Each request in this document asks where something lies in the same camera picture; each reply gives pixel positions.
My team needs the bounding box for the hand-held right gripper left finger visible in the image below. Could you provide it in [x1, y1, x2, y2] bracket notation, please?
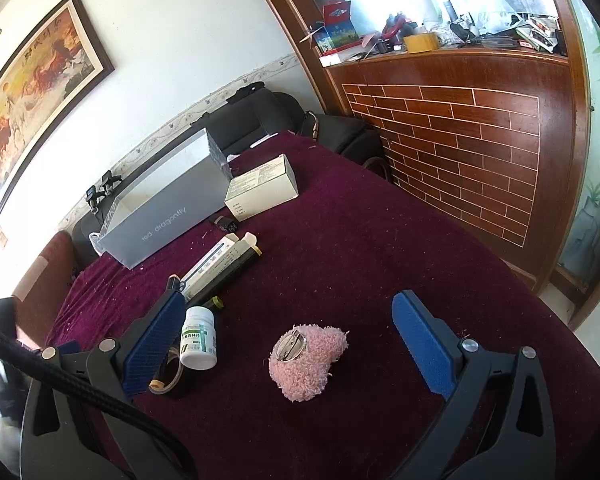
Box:
[20, 289, 197, 480]

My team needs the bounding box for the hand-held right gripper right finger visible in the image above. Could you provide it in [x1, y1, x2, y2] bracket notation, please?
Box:
[390, 289, 557, 480]

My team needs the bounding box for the white bottle green label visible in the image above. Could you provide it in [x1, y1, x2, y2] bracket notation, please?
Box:
[179, 306, 217, 371]

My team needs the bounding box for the dark adhesive tape roll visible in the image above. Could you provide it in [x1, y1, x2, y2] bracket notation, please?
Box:
[149, 345, 197, 399]

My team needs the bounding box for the orange white long carton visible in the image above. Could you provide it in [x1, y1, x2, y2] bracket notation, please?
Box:
[179, 232, 257, 302]

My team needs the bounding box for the maroon blanket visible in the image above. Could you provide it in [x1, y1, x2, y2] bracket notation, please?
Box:
[45, 130, 600, 480]

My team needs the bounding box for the pink fluffy heart brooch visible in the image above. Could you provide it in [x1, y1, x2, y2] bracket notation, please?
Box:
[269, 324, 351, 403]

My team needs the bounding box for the brown sofa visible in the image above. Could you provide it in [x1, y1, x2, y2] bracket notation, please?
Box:
[12, 230, 78, 351]

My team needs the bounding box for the grey cardboard box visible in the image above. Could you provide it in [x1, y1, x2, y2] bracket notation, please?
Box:
[96, 127, 233, 270]

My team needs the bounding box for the small dark object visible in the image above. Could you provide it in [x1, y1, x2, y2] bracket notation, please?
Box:
[209, 214, 239, 234]

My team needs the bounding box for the white medicine box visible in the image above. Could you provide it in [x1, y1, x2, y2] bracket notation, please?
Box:
[224, 154, 299, 222]

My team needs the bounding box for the brick pattern wooden partition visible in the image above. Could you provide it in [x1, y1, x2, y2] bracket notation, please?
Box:
[240, 0, 593, 306]

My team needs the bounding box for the bamboo print panel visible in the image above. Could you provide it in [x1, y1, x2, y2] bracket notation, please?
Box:
[555, 0, 600, 311]

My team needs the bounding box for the black leather sofa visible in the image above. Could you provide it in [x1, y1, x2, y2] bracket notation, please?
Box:
[72, 85, 383, 268]

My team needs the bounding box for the framed horse painting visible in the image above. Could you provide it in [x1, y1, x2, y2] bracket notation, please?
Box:
[0, 0, 116, 221]

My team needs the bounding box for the yellow tape roll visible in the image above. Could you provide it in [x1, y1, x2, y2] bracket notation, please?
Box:
[403, 32, 441, 54]

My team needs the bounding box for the red black tool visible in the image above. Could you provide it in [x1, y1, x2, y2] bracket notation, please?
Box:
[382, 11, 417, 43]

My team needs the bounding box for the blue red gift box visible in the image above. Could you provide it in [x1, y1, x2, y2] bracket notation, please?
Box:
[307, 0, 357, 57]

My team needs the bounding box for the small printed carton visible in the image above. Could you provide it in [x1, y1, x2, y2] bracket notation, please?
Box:
[516, 15, 561, 53]

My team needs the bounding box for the clear plastic bag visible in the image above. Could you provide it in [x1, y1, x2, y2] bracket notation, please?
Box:
[472, 0, 523, 33]

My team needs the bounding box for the white kettle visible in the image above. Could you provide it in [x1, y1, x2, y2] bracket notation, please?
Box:
[411, 0, 445, 28]

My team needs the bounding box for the black braided cable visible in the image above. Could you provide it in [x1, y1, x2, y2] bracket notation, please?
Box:
[0, 319, 197, 480]

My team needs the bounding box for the brown bag strap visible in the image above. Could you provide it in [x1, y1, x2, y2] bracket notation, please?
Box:
[302, 110, 322, 142]

